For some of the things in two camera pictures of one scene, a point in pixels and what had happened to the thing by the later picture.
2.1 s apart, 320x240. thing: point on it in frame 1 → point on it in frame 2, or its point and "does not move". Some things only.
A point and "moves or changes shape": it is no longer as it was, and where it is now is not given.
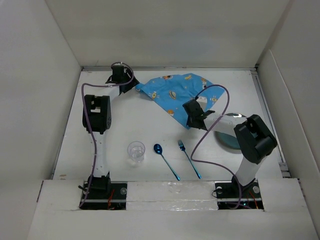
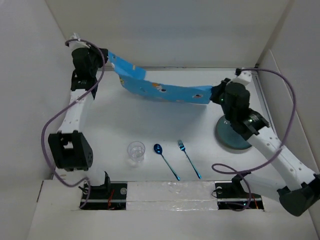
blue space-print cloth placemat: x=171 y=92 moves or changes shape
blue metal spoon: x=158 y=149 does not move
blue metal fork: x=182 y=147 does not move
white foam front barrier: x=171 y=196 does not move
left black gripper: x=130 y=86 → x=96 y=52
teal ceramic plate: x=228 y=140 does not move
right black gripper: x=189 y=123 → x=217 y=89
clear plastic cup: x=136 y=150 does not move
